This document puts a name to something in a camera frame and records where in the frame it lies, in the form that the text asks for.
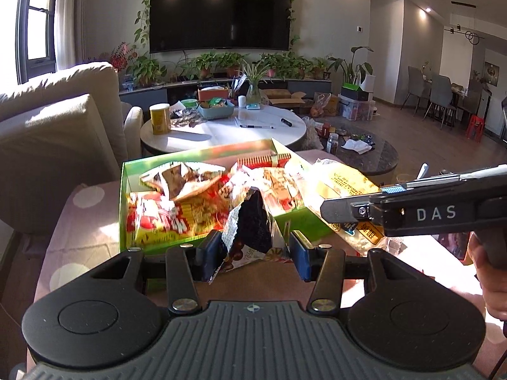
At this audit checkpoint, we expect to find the green potted plant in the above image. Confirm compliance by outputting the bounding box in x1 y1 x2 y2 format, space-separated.
190 53 219 80
259 53 286 80
127 55 167 86
218 52 247 79

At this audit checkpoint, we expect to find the black cable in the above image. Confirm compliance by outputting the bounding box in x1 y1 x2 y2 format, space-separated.
489 322 507 380

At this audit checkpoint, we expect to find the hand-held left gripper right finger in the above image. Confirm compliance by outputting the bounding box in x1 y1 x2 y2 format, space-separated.
289 231 422 316

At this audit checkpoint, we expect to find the clear storage box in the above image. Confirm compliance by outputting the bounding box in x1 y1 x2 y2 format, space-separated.
338 99 375 121

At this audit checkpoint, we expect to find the pile of crumpled wrappers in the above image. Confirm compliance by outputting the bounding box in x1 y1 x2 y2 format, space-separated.
170 101 202 127

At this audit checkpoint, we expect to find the beige and red snack packet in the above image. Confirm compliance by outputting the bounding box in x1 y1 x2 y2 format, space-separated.
226 165 307 216

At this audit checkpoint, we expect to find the open cardboard box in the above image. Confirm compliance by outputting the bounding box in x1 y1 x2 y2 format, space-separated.
263 89 305 107

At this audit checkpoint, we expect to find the red plastic stool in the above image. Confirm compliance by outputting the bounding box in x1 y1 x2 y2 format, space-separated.
465 115 486 142

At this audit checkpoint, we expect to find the red checkered snack packet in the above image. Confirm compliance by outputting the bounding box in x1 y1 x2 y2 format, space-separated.
237 154 294 172

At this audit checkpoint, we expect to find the white tissue paper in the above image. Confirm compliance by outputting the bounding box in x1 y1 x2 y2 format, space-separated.
341 138 373 154

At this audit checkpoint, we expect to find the orange box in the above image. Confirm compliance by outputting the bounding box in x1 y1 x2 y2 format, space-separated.
198 87 230 101

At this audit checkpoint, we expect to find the white round table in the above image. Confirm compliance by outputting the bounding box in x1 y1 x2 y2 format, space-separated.
140 105 307 155

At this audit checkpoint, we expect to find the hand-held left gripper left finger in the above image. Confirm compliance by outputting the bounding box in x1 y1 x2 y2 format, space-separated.
89 230 223 315

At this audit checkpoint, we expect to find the crumpled silver snack packet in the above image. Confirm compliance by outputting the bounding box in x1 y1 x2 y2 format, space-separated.
139 160 226 202

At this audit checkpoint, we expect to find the dining table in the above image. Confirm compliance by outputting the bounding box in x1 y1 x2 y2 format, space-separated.
452 85 492 119

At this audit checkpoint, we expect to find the yellow snack packet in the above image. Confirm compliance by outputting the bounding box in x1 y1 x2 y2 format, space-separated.
307 157 387 256

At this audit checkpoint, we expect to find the grey dining chair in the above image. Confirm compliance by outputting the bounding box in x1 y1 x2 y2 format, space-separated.
424 72 456 129
401 66 432 115

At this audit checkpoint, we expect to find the dark chocolate snack packet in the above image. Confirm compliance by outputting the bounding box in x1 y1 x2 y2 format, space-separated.
208 187 293 284

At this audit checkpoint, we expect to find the glass vase with plant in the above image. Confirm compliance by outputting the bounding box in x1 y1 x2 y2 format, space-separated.
241 61 270 105

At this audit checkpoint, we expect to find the green cardboard box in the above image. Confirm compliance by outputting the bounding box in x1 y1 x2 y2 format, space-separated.
119 138 337 254

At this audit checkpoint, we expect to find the grey sofa cushion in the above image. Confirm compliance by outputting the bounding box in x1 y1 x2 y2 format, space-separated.
0 94 119 234

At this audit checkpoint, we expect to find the ring wall lamp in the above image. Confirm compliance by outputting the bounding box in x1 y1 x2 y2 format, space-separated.
444 26 486 46

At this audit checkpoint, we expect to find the grey television cabinet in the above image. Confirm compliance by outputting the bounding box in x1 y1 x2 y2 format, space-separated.
119 79 333 107

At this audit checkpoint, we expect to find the person's right hand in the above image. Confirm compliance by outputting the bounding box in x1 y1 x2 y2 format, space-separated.
467 237 507 319

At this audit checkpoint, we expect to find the dark marble round table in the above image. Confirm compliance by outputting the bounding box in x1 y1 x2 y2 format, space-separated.
317 130 399 179

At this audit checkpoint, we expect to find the grey sofa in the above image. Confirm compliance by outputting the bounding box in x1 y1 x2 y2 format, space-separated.
0 61 144 238

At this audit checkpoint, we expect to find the tall plant in white pot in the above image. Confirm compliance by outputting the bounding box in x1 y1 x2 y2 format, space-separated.
329 46 375 92

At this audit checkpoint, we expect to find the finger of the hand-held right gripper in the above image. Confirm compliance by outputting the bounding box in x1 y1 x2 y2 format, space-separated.
320 195 373 225
378 182 413 195

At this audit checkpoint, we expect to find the plastic bag of oranges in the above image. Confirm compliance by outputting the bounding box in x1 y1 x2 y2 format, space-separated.
311 92 331 117

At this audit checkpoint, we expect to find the red flowering plant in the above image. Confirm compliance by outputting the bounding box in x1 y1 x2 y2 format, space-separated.
110 41 137 73

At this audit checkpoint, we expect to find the yellow can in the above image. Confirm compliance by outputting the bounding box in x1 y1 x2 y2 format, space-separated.
149 103 172 135

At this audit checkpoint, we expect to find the wall television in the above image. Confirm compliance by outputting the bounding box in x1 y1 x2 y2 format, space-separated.
149 0 293 53

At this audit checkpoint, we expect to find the teal basket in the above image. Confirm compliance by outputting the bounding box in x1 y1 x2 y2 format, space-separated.
197 101 235 120

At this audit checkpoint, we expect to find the red noodle snack packet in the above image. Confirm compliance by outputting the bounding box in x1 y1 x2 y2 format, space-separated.
126 191 226 248

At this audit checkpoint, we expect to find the dark framed window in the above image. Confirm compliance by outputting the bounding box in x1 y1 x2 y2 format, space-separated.
16 0 60 84

